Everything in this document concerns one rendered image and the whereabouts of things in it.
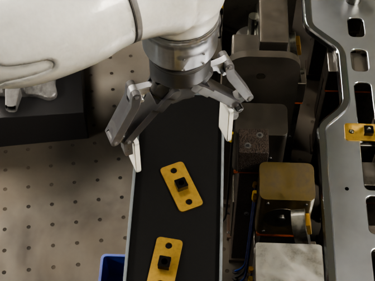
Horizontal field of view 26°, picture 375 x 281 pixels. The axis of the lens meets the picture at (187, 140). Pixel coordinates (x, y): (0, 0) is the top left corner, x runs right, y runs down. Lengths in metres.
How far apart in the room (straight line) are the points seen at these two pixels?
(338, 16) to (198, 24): 0.85
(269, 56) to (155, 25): 0.54
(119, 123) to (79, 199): 0.75
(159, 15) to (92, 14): 0.07
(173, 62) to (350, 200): 0.59
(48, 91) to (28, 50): 1.01
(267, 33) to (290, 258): 0.39
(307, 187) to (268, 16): 0.30
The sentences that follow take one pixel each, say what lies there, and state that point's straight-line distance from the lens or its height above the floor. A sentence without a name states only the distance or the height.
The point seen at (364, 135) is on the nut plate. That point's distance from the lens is 1.51.
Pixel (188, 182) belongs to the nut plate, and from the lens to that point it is 1.23.
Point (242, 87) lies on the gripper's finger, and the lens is 1.07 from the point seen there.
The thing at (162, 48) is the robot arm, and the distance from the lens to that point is 0.91.
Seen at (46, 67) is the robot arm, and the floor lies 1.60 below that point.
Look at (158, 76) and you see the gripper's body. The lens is 0.97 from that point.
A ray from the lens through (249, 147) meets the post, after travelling 1.34.
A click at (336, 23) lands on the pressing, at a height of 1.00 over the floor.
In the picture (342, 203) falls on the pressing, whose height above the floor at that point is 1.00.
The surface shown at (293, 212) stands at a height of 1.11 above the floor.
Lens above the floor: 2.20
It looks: 55 degrees down
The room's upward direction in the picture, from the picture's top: straight up
